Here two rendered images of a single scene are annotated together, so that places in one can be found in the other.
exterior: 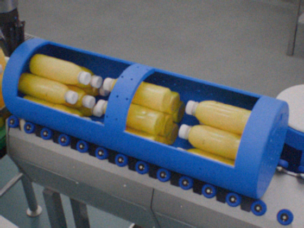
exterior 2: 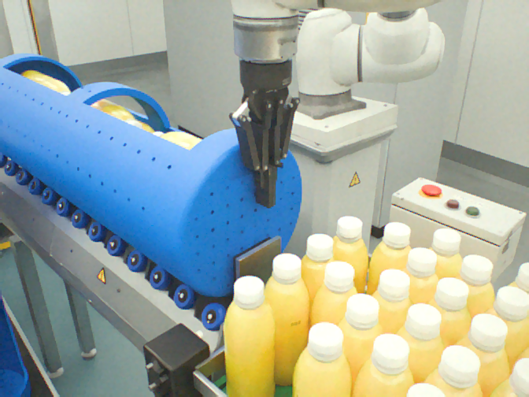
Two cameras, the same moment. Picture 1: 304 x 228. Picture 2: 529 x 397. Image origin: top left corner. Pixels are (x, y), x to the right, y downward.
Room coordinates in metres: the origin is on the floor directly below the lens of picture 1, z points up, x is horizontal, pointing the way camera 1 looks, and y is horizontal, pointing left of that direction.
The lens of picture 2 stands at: (2.17, 0.62, 1.52)
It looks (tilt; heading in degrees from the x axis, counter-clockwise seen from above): 28 degrees down; 194
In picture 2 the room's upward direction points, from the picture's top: straight up
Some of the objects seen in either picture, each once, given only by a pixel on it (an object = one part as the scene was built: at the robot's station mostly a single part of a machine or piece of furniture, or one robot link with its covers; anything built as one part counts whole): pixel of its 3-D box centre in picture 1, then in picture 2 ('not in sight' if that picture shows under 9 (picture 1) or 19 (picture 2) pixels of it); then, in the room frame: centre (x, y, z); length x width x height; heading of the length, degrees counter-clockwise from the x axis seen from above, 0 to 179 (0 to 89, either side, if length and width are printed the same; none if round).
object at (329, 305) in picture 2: not in sight; (334, 332); (1.60, 0.58, 1.00); 0.07 x 0.07 x 0.20
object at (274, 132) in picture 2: (9, 41); (271, 131); (1.46, 0.45, 1.25); 0.04 x 0.01 x 0.11; 59
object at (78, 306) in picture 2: not in sight; (75, 293); (0.89, -0.43, 0.31); 0.06 x 0.06 x 0.63; 59
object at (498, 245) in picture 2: not in sight; (452, 227); (1.34, 0.76, 1.05); 0.20 x 0.10 x 0.10; 59
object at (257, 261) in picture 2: not in sight; (256, 275); (1.49, 0.43, 0.99); 0.10 x 0.02 x 0.12; 149
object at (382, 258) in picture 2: not in sight; (389, 287); (1.48, 0.66, 1.00); 0.07 x 0.07 x 0.20
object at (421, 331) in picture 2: not in sight; (423, 319); (1.67, 0.69, 1.10); 0.04 x 0.04 x 0.02
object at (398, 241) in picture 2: not in sight; (397, 233); (1.48, 0.66, 1.10); 0.04 x 0.04 x 0.02
